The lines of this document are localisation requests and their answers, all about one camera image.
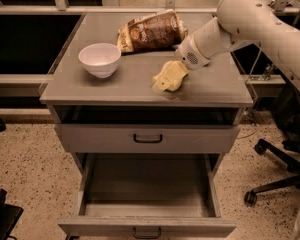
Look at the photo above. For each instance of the white bowl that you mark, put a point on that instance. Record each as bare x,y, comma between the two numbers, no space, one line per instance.
100,59

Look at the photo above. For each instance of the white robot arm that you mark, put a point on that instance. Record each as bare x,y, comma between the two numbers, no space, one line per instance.
238,23

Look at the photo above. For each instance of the brown chip bag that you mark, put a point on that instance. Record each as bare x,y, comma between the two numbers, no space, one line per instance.
152,32

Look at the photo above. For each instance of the metal stand rod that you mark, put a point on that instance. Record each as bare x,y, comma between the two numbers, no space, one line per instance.
267,72

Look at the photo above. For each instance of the yellow sponge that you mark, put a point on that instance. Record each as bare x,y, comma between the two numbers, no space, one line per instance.
173,87

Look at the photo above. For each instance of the grey drawer cabinet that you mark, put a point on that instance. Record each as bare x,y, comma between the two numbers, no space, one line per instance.
212,96

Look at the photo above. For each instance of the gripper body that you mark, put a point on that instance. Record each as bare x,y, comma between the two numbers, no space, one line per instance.
189,55

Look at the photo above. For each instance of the black object bottom left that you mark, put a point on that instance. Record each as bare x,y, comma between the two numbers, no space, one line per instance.
9,216

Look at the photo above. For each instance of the open grey lower drawer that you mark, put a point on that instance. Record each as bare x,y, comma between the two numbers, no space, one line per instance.
147,196

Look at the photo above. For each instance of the closed grey upper drawer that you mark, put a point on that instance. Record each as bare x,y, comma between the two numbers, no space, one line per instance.
164,139

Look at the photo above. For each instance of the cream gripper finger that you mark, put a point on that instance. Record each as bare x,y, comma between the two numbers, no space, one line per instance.
160,83

